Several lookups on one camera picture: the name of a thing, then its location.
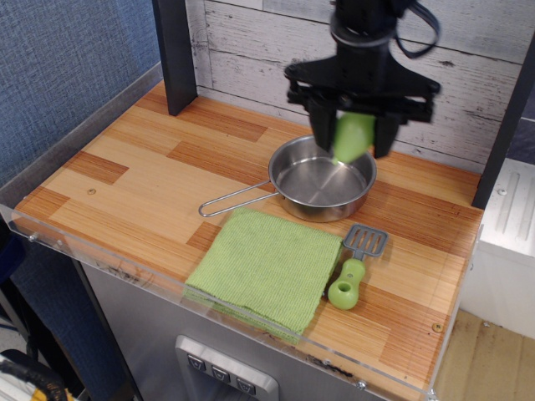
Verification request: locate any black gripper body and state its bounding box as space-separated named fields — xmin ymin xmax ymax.
xmin=284 ymin=44 xmax=440 ymax=124

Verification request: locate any green toy bottle gourd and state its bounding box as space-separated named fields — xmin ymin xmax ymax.
xmin=332 ymin=112 xmax=375 ymax=164

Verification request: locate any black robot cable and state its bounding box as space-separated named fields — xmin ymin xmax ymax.
xmin=392 ymin=0 xmax=442 ymax=59

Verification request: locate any black yellow braided cable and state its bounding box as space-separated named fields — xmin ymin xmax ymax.
xmin=0 ymin=358 xmax=70 ymax=401

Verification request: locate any grey green toy spatula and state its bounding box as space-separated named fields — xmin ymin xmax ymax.
xmin=327 ymin=224 xmax=389 ymax=310

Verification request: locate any dark right frame post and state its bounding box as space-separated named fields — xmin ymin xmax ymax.
xmin=471 ymin=35 xmax=534 ymax=210

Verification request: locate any dark left frame post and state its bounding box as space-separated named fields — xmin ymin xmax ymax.
xmin=152 ymin=0 xmax=197 ymax=116

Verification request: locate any clear acrylic guard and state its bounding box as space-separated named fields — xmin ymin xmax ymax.
xmin=1 ymin=180 xmax=482 ymax=400

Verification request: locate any silver button control panel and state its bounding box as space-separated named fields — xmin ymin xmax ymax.
xmin=175 ymin=335 xmax=279 ymax=400

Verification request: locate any dark frame post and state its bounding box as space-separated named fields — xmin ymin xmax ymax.
xmin=152 ymin=0 xmax=197 ymax=116
xmin=471 ymin=35 xmax=534 ymax=210

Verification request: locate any white appliance at right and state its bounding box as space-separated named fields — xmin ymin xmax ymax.
xmin=460 ymin=159 xmax=534 ymax=338

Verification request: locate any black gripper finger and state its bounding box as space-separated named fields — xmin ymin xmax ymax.
xmin=308 ymin=104 xmax=338 ymax=151
xmin=374 ymin=115 xmax=401 ymax=159

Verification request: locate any green folded cloth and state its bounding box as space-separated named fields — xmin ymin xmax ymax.
xmin=186 ymin=208 xmax=342 ymax=344

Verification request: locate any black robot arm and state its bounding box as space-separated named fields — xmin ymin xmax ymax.
xmin=284 ymin=1 xmax=441 ymax=163

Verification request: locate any small steel pan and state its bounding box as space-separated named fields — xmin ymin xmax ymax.
xmin=198 ymin=135 xmax=377 ymax=223

